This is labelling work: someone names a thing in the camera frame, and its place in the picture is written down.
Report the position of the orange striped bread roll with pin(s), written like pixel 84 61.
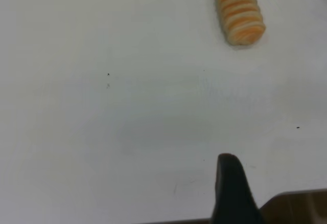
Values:
pixel 238 11

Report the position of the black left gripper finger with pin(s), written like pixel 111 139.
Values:
pixel 233 196

